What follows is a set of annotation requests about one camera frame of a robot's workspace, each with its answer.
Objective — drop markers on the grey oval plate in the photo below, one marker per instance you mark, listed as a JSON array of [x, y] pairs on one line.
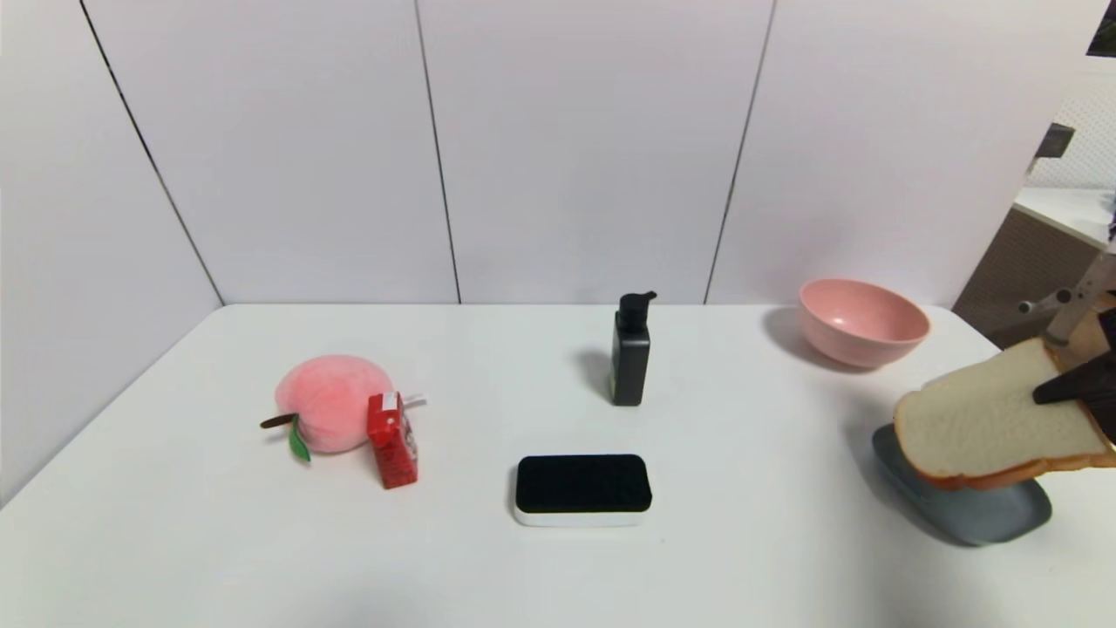
[[976, 513]]

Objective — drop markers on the pink bowl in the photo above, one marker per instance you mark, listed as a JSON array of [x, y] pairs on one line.
[[861, 324]]

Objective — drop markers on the white background desk top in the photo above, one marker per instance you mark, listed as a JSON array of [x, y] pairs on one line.
[[1068, 214]]

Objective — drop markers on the toast bread slice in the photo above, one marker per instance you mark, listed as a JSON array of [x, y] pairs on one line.
[[976, 419]]

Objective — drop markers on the black whiteboard eraser white base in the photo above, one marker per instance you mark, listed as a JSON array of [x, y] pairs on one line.
[[582, 481]]

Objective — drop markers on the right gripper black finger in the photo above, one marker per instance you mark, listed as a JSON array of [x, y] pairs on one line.
[[1107, 423], [1085, 384]]

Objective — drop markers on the white desk leg with crank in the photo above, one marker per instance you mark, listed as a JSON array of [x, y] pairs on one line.
[[1077, 305]]

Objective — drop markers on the pink plush peach toy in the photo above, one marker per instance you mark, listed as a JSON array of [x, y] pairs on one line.
[[334, 401]]

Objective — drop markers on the white pegboard panel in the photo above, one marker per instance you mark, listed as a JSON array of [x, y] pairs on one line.
[[1090, 131]]

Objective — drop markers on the black pump dispenser bottle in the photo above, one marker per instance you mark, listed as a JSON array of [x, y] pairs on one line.
[[629, 362]]

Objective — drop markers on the red milk drink carton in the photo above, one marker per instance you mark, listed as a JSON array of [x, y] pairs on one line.
[[392, 443]]

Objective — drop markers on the brown mesh desk panel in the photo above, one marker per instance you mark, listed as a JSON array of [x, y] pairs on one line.
[[1011, 270]]

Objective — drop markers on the small black box on wall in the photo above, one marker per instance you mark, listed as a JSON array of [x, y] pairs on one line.
[[1053, 139]]

